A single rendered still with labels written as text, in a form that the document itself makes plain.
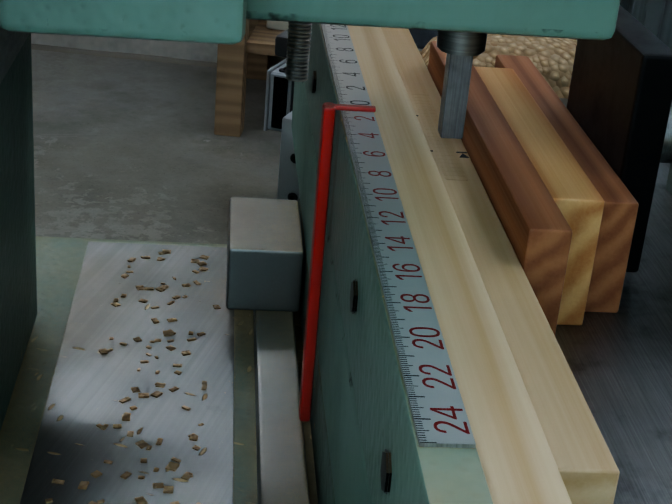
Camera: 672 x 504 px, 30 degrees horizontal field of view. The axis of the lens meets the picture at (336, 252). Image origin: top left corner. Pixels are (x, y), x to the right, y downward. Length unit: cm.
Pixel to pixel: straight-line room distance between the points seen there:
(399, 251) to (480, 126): 14
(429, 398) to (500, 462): 2
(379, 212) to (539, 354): 8
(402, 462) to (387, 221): 12
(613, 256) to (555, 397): 14
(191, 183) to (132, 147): 28
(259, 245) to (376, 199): 22
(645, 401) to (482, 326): 10
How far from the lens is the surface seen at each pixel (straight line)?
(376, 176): 44
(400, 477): 31
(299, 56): 54
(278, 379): 59
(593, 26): 47
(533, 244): 42
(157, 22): 42
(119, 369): 62
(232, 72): 328
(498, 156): 48
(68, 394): 60
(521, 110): 55
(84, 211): 284
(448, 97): 50
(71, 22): 42
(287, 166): 108
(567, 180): 47
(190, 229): 276
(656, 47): 50
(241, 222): 66
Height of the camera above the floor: 111
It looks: 24 degrees down
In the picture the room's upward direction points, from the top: 5 degrees clockwise
